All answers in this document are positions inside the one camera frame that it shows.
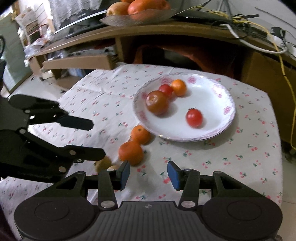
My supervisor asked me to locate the white plate with pink flowers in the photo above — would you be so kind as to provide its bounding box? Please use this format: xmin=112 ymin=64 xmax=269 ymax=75
xmin=133 ymin=74 xmax=236 ymax=142

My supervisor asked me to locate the yellow-red apple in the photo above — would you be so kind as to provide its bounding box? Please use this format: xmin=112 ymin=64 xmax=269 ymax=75
xmin=108 ymin=2 xmax=131 ymax=16

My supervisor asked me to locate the mandarin orange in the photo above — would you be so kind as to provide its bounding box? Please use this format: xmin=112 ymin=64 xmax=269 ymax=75
xmin=118 ymin=141 xmax=144 ymax=166
xmin=130 ymin=125 xmax=152 ymax=145

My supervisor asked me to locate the brown kiwi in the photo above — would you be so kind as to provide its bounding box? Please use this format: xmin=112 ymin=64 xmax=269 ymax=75
xmin=94 ymin=156 xmax=113 ymax=173

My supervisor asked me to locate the large red tomato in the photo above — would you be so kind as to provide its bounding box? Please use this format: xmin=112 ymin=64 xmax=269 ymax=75
xmin=186 ymin=108 xmax=204 ymax=128

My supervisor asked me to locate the large orange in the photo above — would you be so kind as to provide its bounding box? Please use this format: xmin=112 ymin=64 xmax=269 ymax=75
xmin=127 ymin=0 xmax=171 ymax=15

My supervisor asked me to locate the orange-red cloth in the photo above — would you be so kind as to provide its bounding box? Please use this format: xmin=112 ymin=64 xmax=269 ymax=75
xmin=134 ymin=44 xmax=243 ymax=78

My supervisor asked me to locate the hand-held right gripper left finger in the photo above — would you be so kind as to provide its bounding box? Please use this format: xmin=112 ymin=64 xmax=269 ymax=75
xmin=54 ymin=161 xmax=130 ymax=210

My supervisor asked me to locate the wooden desk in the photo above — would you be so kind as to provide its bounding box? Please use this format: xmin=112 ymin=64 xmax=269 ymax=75
xmin=24 ymin=20 xmax=296 ymax=149

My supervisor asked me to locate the small red tomato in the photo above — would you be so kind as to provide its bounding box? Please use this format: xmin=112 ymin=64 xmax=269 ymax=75
xmin=158 ymin=84 xmax=174 ymax=100

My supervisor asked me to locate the small orange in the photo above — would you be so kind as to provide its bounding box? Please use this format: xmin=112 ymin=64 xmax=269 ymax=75
xmin=171 ymin=79 xmax=187 ymax=97

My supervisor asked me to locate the white lace curtain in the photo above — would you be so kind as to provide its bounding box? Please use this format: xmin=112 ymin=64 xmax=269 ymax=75
xmin=50 ymin=0 xmax=111 ymax=22

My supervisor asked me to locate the cardboard box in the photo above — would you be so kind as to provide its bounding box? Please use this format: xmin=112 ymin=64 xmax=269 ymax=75
xmin=42 ymin=54 xmax=116 ymax=70

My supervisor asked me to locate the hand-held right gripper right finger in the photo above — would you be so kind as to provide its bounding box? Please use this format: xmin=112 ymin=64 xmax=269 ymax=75
xmin=167 ymin=161 xmax=244 ymax=209

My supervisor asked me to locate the brown-red apple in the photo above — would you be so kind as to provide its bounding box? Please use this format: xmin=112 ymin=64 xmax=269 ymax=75
xmin=146 ymin=90 xmax=169 ymax=115

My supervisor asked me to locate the white cable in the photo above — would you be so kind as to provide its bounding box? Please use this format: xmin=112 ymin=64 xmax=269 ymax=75
xmin=225 ymin=23 xmax=288 ymax=55

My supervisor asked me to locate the cherry print tablecloth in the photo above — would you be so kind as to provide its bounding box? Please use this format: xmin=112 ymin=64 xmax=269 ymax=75
xmin=0 ymin=63 xmax=284 ymax=232

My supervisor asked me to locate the yellow cable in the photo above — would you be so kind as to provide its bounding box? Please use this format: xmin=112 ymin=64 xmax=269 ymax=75
xmin=185 ymin=6 xmax=296 ymax=149

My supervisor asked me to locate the black cable bundle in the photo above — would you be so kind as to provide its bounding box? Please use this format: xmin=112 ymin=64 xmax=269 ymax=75
xmin=173 ymin=8 xmax=287 ymax=41

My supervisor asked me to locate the black flat device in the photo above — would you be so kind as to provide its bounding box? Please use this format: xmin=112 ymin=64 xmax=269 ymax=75
xmin=50 ymin=9 xmax=110 ymax=39

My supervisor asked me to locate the clear plastic bag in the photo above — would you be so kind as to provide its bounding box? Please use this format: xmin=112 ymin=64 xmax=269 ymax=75
xmin=23 ymin=37 xmax=55 ymax=59

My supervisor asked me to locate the glass fruit bowl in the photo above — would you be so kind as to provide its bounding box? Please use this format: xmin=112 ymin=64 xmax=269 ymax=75
xmin=99 ymin=8 xmax=179 ymax=26

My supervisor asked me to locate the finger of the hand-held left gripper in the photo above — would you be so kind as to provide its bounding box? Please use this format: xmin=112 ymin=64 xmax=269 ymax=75
xmin=20 ymin=127 xmax=107 ymax=173
xmin=8 ymin=94 xmax=94 ymax=132

